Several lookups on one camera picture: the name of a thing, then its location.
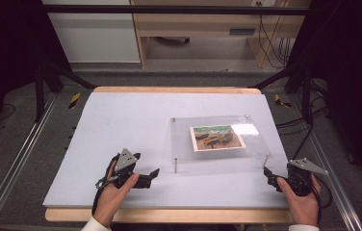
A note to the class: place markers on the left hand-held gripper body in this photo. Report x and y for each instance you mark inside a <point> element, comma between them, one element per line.
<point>125,160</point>

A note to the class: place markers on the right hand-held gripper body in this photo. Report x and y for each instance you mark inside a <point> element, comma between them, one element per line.
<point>299,179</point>

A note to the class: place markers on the clear acrylic photo frame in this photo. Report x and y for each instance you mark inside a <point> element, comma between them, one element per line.
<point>182,141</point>

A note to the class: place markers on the boat painting photo print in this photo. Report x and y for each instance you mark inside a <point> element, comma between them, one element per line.
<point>217,138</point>

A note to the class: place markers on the person's right hand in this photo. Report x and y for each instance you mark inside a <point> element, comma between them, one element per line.
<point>301,207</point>

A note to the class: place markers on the person's left hand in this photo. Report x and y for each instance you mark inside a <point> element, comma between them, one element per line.
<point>111,199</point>

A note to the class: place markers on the white foam board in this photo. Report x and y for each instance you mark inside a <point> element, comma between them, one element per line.
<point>121,122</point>

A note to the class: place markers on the wooden table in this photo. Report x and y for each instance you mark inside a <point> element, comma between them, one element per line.
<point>169,216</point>

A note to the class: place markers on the person's right white sleeve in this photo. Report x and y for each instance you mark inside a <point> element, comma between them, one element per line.
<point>302,228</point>

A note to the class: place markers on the person's white sleeve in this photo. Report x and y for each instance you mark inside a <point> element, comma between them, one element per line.
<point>94,226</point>
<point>302,228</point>

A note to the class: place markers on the person's left white sleeve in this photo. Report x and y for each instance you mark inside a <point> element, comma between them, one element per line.
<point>94,226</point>

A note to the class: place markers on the black metal stand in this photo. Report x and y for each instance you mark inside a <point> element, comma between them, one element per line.
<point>39,96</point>
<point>306,96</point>

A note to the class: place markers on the black curtain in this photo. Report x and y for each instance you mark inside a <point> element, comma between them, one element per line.
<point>5,48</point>
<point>352,64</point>

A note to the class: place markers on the white cabinet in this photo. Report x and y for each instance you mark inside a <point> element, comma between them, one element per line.
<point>95,35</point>

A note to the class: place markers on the grey desk label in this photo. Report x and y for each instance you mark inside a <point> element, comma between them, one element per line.
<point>242,31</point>

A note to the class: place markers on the light wooden desk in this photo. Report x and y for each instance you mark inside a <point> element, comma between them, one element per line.
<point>201,22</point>

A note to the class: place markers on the aluminium floor rail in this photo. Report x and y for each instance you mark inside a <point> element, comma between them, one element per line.
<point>15,160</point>
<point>342,200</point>

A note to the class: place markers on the black horizontal frame bar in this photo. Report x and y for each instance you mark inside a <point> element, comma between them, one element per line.
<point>169,9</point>

